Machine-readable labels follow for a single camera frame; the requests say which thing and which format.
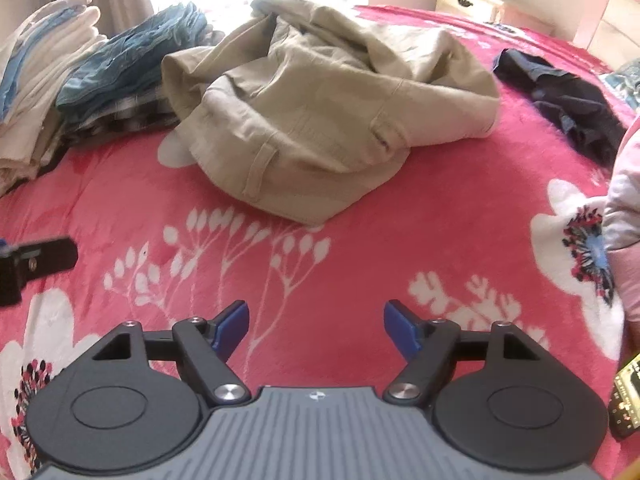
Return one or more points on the red floral blanket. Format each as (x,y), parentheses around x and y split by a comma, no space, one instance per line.
(350,260)

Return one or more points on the teal patterned pillow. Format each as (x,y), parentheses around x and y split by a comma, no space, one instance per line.
(625,82)

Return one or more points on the stack of light folded clothes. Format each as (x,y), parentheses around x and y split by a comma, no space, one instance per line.
(35,85)

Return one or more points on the stack of denim plaid clothes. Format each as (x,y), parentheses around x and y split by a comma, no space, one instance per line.
(130,75)

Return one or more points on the black yellow device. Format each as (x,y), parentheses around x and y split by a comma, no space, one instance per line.
(627,400)

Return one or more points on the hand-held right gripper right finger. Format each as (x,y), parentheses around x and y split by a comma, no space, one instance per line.
(399,327)

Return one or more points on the beige pants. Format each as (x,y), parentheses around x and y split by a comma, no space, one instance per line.
(320,110)

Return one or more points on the pink headboard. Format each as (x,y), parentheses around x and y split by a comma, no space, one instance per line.
(607,5)

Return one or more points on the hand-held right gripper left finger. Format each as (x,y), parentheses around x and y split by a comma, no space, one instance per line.
(234,327)

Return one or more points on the dark navy garment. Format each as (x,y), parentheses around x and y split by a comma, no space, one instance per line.
(565,95)

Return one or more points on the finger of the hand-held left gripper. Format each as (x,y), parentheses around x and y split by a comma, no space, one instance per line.
(50,255)

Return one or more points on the person's pink clothing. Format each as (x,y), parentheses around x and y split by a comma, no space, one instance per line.
(625,200)

